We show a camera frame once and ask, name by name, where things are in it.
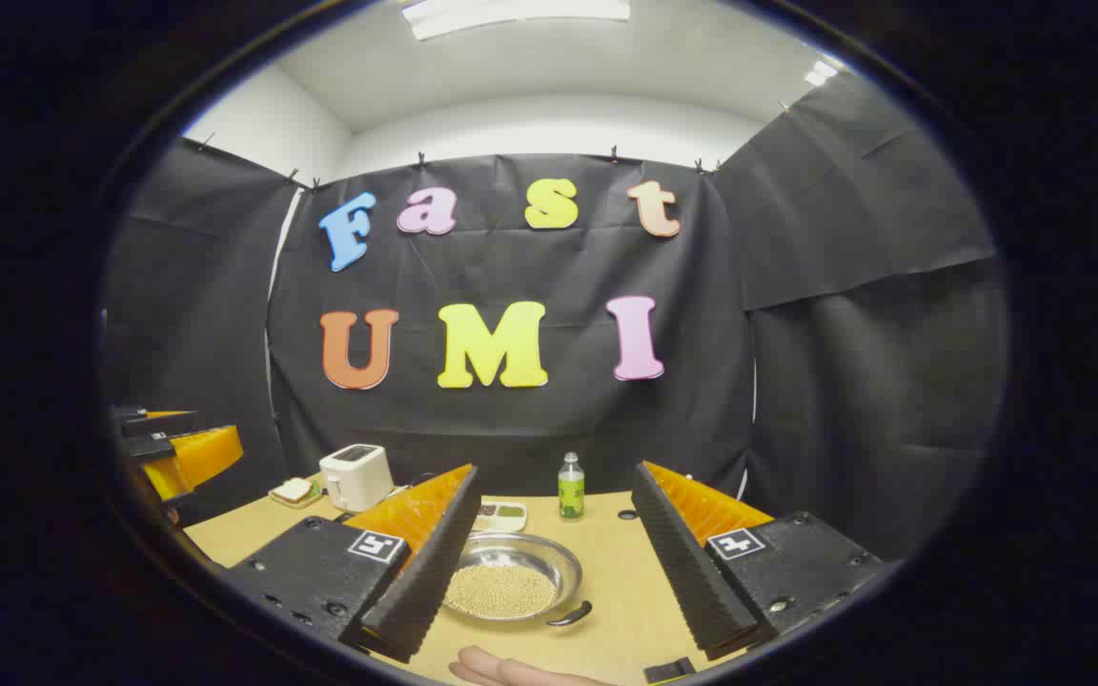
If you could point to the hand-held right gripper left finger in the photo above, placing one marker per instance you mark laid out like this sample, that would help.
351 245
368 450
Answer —
425 572

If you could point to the long ceiling light panel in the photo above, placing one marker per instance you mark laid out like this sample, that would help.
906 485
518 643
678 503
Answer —
511 11

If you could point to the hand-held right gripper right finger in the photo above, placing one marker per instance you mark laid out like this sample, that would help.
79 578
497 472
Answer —
682 572

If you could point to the pile of soybeans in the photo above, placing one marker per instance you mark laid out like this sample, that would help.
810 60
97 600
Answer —
501 591

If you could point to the stainless steel pot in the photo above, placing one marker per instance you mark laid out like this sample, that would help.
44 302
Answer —
549 557

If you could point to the green drink bottle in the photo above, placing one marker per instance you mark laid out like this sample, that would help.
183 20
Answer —
571 491

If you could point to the small sandwich plate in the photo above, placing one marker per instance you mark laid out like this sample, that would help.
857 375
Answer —
306 502

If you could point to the sandwich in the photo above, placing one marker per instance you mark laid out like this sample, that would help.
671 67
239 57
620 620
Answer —
293 490

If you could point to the white toaster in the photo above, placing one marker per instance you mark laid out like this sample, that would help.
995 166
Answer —
355 476

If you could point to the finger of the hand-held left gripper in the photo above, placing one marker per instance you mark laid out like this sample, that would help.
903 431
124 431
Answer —
196 455
158 425

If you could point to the small ceiling light panel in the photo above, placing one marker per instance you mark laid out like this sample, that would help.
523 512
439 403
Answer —
821 72

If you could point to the white compartment dish with beans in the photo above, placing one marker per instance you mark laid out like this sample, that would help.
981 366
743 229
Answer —
506 516

